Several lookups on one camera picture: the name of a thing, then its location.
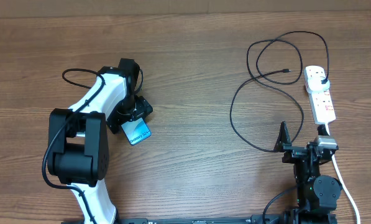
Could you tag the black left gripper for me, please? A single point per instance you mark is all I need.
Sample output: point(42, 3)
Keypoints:
point(143, 109)

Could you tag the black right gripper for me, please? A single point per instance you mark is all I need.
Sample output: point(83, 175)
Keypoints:
point(293, 152)

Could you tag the blue Galaxy smartphone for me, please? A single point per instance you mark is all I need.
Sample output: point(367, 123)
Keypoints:
point(136, 131)

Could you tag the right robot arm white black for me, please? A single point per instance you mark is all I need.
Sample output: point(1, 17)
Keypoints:
point(317, 194)

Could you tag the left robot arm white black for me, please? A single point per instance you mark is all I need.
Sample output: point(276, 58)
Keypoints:
point(77, 155)

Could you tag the white charger plug adapter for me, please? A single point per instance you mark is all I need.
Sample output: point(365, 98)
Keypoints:
point(317, 84)

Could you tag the white power strip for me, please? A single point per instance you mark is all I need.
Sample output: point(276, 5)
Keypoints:
point(321, 103)

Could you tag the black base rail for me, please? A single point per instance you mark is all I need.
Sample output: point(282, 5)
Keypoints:
point(254, 219)

